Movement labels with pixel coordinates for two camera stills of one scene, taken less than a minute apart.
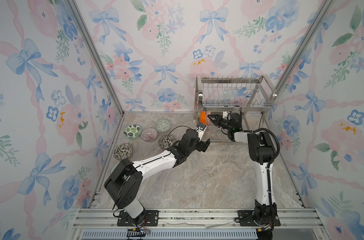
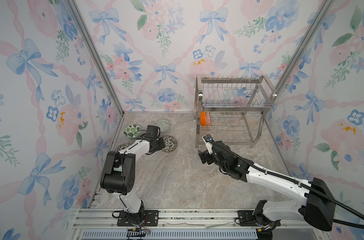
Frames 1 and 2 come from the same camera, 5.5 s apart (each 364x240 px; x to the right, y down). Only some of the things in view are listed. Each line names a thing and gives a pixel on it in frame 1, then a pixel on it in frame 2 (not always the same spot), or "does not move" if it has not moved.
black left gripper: x=201 y=147 → x=162 y=144
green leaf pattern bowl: x=132 y=131 does not move
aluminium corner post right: x=302 y=47 does not move
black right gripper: x=217 y=120 → x=205 y=155
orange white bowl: x=203 y=119 does not move
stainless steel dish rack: x=250 y=97 does not move
